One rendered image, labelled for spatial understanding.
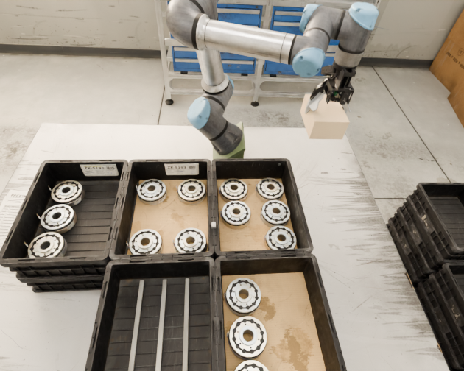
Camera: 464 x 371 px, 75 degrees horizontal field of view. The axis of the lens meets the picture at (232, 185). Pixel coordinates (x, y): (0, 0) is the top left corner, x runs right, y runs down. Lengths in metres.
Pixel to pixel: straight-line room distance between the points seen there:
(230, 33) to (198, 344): 0.85
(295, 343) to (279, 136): 1.03
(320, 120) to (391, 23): 3.08
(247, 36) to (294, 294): 0.75
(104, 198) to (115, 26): 2.78
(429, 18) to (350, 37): 3.32
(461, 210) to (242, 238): 1.33
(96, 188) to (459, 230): 1.72
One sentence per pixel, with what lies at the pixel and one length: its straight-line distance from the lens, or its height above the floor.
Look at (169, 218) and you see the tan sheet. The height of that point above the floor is 0.83.
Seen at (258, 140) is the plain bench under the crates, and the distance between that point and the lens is 1.58.
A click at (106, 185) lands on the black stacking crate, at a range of 1.24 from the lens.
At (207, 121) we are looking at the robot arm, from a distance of 1.24.
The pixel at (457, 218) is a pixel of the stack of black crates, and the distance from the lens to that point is 1.97.
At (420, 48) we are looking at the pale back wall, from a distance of 4.41.
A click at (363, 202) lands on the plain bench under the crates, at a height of 0.70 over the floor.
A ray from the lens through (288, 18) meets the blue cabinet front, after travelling 2.74.
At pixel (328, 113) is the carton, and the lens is 1.11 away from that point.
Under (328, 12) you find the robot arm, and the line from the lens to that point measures 0.97.
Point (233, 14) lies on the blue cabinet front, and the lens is 2.67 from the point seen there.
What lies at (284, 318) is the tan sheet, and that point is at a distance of 0.96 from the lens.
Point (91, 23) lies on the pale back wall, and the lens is 3.84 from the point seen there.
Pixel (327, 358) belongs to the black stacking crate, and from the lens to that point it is 0.94.
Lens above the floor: 1.73
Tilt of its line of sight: 50 degrees down
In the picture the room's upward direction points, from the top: 5 degrees clockwise
